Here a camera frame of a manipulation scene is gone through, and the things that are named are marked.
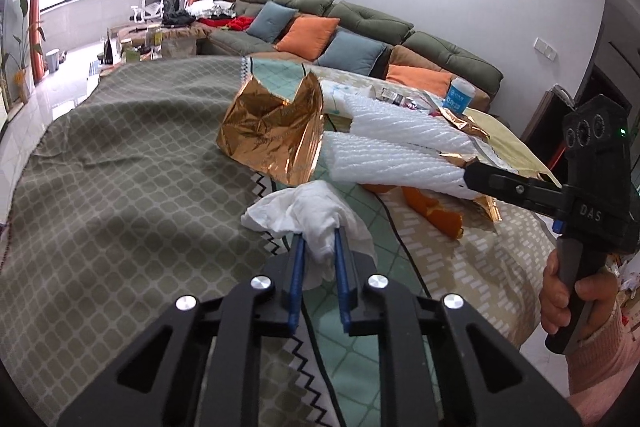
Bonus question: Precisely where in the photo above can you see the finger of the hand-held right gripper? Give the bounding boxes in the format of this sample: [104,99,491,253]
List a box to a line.
[463,161,567,214]

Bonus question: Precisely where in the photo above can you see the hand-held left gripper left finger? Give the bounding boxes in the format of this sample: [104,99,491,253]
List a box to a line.
[57,233,307,427]

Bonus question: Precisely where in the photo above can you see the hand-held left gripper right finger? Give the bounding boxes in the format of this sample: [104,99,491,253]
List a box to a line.
[333,229,583,427]

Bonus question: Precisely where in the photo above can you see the torn copper foil wrapper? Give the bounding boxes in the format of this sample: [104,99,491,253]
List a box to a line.
[440,147,563,224]

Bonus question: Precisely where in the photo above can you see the white tissue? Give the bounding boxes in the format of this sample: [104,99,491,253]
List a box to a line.
[241,181,378,290]

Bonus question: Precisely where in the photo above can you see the long orange peel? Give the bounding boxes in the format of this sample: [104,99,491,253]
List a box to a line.
[402,187,466,240]

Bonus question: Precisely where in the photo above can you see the white foam net sleeve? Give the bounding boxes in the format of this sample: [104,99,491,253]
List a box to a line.
[345,94,493,158]
[320,131,481,200]

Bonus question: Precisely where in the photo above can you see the copper foil bag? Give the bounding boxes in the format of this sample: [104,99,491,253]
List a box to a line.
[216,71,327,186]

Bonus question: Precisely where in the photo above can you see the person's right forearm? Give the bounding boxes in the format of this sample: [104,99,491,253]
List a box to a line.
[565,297,640,415]

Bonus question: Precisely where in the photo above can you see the person's right hand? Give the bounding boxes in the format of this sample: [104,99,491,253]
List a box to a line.
[540,251,621,336]

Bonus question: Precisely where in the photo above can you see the flat copper foil packet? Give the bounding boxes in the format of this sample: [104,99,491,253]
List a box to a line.
[427,106,493,141]

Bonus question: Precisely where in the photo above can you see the blue paper cup white lid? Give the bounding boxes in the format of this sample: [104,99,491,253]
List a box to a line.
[442,77,476,114]

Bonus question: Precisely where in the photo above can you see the orange throw pillow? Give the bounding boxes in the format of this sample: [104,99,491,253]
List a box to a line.
[385,64,453,98]
[275,16,341,62]

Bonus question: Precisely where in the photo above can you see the patterned green beige blanket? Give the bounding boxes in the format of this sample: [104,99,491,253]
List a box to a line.
[0,54,561,427]

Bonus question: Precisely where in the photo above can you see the blue-grey throw pillow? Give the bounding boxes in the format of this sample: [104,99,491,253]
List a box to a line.
[247,1,299,44]
[318,30,387,76]

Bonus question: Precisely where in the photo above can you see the green sofa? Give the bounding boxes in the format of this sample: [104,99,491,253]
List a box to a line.
[197,0,503,112]

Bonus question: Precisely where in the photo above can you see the red cloth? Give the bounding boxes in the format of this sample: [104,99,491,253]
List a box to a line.
[197,16,256,32]

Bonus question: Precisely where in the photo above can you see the cluttered coffee table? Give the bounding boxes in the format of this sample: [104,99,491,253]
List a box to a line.
[97,19,211,65]

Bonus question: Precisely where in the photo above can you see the black bag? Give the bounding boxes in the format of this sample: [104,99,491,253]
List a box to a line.
[162,4,193,26]

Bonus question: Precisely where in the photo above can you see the white office chair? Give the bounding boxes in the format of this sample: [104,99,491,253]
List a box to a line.
[131,0,168,22]

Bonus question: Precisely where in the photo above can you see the tall leafy potted plant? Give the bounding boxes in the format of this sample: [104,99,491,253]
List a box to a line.
[0,0,46,105]

